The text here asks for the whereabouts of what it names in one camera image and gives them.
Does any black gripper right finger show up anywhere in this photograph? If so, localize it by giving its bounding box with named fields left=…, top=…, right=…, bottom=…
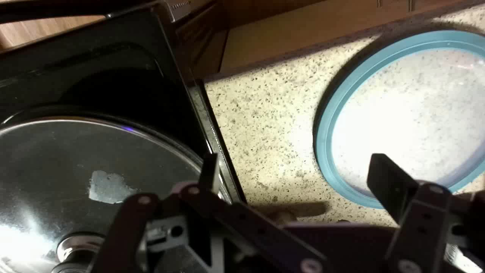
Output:
left=365, top=151, right=485, bottom=273

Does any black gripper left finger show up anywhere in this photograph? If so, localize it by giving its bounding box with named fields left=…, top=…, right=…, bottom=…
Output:
left=92, top=153, right=324, bottom=273

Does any blue-rimmed round lid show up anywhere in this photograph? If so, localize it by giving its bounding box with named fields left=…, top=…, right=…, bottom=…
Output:
left=312, top=28, right=485, bottom=209

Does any black stove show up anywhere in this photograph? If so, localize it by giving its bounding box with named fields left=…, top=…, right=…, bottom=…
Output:
left=0, top=0, right=249, bottom=204

